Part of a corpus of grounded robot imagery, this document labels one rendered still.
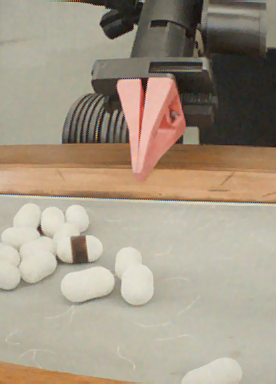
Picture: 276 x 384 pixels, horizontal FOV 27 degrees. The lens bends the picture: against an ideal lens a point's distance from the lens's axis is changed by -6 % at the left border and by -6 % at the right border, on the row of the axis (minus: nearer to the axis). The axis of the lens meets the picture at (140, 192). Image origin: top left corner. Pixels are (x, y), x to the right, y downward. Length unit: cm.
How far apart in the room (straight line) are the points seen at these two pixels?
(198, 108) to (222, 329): 24
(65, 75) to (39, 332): 231
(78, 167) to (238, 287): 25
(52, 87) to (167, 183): 212
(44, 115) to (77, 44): 37
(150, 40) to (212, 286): 24
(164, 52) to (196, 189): 13
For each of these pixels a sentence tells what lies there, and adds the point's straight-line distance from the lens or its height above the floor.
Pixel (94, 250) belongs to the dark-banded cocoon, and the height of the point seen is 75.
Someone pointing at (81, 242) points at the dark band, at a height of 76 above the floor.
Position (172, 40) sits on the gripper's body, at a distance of 53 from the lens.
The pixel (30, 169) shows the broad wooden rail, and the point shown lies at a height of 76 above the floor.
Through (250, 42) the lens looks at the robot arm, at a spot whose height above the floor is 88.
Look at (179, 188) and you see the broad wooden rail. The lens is 54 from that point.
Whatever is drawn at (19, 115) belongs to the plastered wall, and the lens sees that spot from 274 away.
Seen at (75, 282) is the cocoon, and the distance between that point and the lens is 36.
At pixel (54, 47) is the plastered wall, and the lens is 262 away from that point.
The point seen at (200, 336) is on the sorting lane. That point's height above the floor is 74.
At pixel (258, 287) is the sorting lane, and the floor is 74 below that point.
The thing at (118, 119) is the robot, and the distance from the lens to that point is 77.
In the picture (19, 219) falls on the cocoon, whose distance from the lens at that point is 48.
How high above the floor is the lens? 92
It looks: 18 degrees down
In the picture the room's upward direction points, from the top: 3 degrees counter-clockwise
